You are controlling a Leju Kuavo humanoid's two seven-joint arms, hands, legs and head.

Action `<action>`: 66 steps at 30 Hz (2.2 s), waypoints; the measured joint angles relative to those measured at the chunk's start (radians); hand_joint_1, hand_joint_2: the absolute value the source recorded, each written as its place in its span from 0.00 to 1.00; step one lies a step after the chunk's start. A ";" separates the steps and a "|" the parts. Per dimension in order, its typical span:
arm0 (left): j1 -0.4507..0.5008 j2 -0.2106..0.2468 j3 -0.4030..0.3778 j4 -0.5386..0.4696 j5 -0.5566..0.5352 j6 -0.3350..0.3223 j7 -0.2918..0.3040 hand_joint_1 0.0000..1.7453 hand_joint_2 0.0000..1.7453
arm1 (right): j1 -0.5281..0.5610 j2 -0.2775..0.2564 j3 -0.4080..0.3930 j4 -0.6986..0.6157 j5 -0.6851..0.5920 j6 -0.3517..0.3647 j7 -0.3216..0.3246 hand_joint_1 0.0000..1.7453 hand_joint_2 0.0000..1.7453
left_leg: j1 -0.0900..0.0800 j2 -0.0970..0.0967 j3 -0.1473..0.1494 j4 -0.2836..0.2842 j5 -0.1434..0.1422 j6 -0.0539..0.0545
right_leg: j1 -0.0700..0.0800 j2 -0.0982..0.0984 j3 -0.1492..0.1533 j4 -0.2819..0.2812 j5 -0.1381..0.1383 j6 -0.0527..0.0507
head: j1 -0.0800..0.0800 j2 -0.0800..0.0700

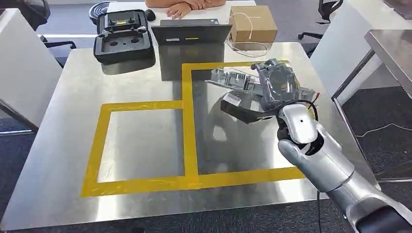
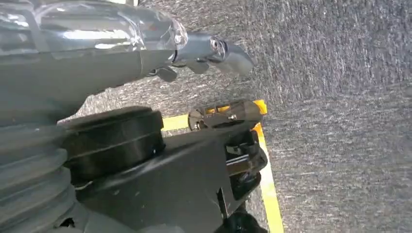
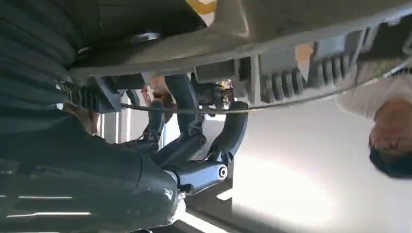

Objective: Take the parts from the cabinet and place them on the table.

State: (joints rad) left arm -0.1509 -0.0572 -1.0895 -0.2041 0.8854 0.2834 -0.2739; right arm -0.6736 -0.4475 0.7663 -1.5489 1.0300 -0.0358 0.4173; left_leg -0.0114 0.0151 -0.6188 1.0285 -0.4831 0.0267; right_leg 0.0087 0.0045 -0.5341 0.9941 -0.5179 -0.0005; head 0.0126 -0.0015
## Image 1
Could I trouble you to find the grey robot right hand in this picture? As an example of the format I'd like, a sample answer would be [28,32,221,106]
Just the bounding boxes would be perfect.
[250,58,302,112]

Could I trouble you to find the silver plastic hubcap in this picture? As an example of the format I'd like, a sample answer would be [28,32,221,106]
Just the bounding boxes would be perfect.
[205,65,320,112]

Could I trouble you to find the brown cardboard box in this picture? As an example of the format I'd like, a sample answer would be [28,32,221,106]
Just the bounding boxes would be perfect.
[228,4,278,44]

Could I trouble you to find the white desk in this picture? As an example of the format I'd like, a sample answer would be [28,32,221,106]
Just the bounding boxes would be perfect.
[310,0,412,106]

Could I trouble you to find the black office chair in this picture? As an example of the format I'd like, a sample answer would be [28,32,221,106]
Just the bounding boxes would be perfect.
[18,0,78,50]
[297,0,344,41]

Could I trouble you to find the yellow tape outline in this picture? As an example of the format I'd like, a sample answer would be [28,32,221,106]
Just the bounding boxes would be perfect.
[80,60,306,198]

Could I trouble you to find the dark grey laptop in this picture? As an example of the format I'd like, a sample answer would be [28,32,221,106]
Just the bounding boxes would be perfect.
[150,18,233,45]

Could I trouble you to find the steel side table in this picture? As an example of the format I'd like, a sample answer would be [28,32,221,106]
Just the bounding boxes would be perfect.
[364,28,412,99]

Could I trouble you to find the person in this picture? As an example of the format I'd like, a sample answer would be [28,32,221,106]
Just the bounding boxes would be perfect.
[144,0,227,20]

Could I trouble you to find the black foam carry case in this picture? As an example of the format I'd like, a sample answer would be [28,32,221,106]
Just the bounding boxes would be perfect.
[93,8,156,65]

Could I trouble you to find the black remote controller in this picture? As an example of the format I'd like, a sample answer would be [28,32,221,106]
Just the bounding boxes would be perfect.
[105,17,144,33]

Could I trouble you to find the black round stool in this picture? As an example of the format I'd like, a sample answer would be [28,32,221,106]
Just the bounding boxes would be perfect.
[88,0,117,25]

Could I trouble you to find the white desk partition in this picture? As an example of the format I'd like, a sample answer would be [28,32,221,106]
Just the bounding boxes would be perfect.
[0,7,64,130]

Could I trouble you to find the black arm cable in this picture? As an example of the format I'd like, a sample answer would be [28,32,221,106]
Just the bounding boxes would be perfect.
[257,92,321,122]

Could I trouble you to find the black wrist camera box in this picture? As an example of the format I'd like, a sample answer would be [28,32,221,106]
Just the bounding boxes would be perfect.
[220,93,281,125]

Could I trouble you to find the white thin cable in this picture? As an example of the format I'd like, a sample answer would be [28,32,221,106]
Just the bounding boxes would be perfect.
[226,12,270,58]

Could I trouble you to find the white floor cable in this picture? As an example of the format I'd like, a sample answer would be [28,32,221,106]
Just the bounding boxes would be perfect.
[353,122,412,138]

